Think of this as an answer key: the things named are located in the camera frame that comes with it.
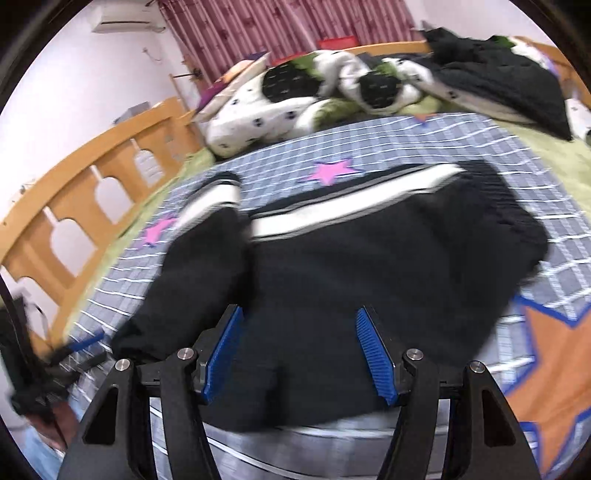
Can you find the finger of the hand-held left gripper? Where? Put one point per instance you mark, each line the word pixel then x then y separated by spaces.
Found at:
pixel 85 362
pixel 85 342

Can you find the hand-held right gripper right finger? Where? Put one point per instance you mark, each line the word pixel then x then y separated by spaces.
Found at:
pixel 376 355

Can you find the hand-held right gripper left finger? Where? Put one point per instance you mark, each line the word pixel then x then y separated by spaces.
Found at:
pixel 226 350

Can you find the black pants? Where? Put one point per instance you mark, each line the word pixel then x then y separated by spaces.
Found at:
pixel 323 277

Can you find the person's left hand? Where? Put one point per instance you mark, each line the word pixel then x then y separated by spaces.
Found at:
pixel 53 427

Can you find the person's light blue clothing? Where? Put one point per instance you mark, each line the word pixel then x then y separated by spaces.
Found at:
pixel 39 454

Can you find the checked star print bedsheet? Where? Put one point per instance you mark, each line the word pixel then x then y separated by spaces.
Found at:
pixel 415 138

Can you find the grey box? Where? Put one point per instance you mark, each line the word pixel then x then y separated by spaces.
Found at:
pixel 134 112

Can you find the white floral quilt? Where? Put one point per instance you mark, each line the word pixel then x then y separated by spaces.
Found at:
pixel 249 115

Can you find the colourful geometric pillow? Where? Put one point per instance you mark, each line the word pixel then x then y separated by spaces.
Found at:
pixel 221 94

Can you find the wooden coat rack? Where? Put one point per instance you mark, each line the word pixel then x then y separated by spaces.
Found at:
pixel 174 85

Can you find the black jacket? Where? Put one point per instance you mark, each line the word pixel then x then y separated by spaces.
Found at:
pixel 508 78

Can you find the red box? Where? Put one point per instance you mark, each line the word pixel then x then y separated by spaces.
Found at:
pixel 337 41

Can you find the white air conditioner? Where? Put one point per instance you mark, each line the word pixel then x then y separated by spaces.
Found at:
pixel 124 21

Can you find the maroon striped curtain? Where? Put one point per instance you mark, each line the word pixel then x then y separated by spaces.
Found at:
pixel 277 23

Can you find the wooden bed frame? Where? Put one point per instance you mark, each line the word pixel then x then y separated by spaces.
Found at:
pixel 69 194

